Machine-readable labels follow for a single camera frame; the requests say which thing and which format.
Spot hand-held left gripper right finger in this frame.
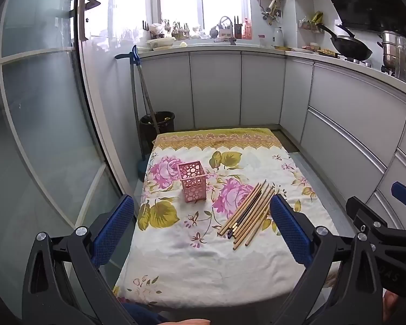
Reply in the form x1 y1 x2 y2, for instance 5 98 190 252
270 194 389 325

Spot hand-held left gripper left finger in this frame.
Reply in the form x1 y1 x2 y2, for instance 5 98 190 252
22 194 146 325

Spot pile of wooden chopsticks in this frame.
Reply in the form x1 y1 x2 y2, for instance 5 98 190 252
218 179 280 252

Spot pink perforated utensil holder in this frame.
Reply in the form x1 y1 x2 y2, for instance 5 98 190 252
178 161 208 204

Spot person's right hand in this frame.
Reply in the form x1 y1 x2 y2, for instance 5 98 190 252
382 289 402 325

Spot floral printed cloth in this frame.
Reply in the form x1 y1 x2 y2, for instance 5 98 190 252
113 128 339 312

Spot person's dark blue pants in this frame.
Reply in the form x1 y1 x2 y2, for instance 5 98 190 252
122 303 168 325

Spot black trash bin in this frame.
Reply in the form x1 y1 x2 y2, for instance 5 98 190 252
139 111 175 156

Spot glass sliding door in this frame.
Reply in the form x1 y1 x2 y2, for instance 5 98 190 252
0 0 136 312

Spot steel steamer pot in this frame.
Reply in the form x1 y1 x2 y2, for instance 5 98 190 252
377 30 406 85

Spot black wok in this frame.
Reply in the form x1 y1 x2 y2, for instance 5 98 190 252
316 23 373 62

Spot grey kitchen cabinets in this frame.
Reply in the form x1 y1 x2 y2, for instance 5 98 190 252
115 45 406 241

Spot white thermos jug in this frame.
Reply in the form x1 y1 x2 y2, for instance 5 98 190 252
272 27 285 48

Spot row of small plants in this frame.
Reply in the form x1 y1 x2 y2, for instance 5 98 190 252
162 20 192 39

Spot water heater pipes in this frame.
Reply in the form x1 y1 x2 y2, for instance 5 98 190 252
261 0 282 25

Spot grey-handled broom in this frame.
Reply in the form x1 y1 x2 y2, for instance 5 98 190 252
132 45 161 135

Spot wall spice rack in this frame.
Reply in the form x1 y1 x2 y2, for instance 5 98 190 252
298 17 325 34

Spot basket with handle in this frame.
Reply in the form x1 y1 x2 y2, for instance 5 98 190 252
217 16 233 38

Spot metal door handle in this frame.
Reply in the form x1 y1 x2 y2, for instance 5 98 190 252
78 0 101 41

